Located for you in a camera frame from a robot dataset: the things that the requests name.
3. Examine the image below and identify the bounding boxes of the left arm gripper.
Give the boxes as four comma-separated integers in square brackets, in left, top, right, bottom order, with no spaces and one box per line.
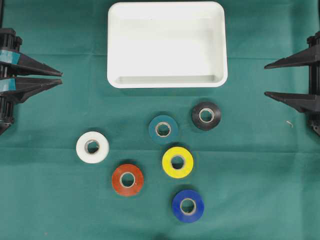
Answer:
[0,28,62,135]

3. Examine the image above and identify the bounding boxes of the white tape roll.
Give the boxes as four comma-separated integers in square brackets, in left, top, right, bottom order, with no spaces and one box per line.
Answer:
[75,131,110,164]

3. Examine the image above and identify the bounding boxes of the red tape roll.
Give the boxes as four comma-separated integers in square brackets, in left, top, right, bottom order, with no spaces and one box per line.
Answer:
[112,164,144,197]

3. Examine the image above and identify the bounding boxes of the green table cloth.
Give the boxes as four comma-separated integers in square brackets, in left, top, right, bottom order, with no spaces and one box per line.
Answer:
[0,0,320,240]

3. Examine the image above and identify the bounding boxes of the black tape roll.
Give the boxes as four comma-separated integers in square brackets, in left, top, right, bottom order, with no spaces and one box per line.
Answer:
[191,101,222,131]

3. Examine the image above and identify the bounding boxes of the teal green tape roll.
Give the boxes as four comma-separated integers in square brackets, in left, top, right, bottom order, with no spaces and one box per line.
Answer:
[148,115,179,145]

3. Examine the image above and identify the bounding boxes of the yellow tape roll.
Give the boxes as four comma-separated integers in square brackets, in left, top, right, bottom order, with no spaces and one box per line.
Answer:
[162,146,194,179]

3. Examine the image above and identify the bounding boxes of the blue tape roll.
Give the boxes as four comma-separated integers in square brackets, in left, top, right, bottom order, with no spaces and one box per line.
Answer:
[171,189,205,223]

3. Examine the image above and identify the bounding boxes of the white plastic tray case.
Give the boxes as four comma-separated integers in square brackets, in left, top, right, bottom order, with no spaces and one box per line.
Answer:
[106,1,228,89]

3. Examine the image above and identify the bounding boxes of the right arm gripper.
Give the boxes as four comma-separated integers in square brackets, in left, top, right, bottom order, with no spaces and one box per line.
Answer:
[263,31,320,137]

